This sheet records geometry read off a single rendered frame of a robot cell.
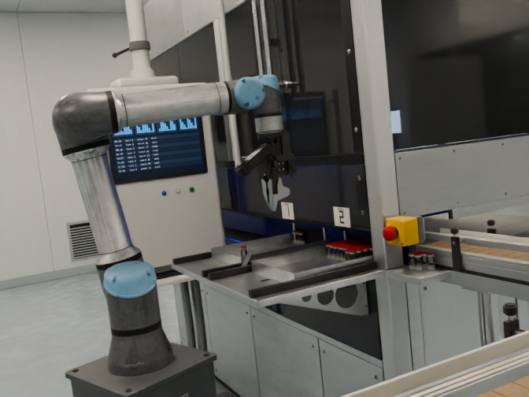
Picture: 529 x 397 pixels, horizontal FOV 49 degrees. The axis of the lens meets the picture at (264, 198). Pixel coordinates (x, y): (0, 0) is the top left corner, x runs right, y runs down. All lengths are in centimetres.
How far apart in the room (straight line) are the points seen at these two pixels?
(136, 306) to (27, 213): 558
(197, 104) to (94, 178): 31
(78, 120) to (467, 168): 113
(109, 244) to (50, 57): 563
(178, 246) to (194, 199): 20
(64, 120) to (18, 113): 554
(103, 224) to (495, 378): 99
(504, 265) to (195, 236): 136
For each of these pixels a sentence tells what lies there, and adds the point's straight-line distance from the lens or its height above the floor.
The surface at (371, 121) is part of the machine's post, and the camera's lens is 163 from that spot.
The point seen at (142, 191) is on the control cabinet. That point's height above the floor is 113.
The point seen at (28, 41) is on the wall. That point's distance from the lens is 702.
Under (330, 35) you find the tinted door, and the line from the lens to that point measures 180.
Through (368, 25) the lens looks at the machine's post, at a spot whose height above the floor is 155.
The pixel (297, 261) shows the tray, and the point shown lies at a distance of 187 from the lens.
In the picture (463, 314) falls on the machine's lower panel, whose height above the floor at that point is 69.
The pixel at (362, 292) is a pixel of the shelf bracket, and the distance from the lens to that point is 177.
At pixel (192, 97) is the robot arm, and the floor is 139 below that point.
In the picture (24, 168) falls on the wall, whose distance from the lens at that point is 686.
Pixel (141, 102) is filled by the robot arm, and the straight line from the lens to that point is 134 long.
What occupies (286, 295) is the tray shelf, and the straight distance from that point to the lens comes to 151.
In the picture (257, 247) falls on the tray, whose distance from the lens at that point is 218.
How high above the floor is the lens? 127
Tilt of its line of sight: 5 degrees down
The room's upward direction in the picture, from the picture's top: 6 degrees counter-clockwise
